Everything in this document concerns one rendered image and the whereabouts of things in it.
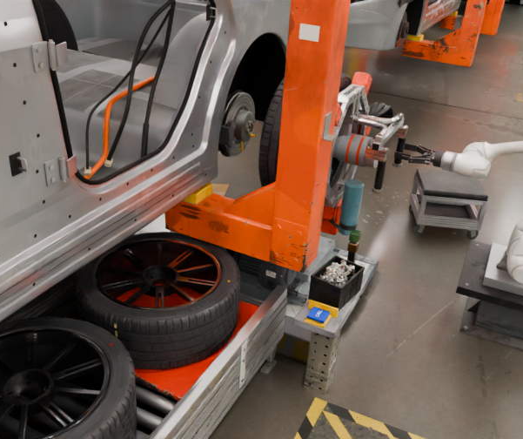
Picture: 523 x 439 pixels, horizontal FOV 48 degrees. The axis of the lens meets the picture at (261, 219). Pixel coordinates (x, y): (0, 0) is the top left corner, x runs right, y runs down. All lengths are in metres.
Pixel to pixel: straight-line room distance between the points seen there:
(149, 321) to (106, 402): 0.40
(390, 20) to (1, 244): 4.19
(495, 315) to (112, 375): 1.94
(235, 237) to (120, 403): 0.92
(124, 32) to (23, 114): 2.81
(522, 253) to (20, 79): 2.11
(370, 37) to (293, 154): 3.18
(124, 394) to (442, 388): 1.49
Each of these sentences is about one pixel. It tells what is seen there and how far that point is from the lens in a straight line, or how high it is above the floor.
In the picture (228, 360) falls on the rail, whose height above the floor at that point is 0.39.
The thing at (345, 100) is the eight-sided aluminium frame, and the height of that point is 1.11.
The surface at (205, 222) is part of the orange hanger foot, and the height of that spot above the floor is 0.62.
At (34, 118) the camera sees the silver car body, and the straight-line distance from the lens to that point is 1.75.
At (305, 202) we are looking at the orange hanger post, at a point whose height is 0.84.
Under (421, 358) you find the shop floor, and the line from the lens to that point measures 2.97.
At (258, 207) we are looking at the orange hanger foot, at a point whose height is 0.75.
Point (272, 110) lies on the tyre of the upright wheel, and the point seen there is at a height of 1.05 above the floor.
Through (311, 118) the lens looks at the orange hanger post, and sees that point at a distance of 2.16.
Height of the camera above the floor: 1.87
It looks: 29 degrees down
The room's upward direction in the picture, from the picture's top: 4 degrees clockwise
